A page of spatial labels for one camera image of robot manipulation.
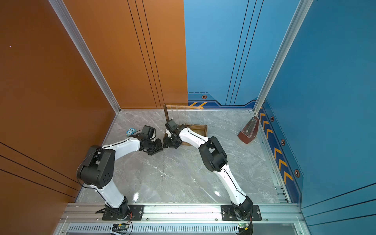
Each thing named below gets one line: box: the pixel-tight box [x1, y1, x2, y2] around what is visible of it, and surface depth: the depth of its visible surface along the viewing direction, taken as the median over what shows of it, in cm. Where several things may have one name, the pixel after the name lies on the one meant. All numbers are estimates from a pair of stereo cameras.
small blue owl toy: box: [125, 127, 137, 137], surface depth 107 cm
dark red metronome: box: [237, 116, 259, 145], surface depth 97 cm
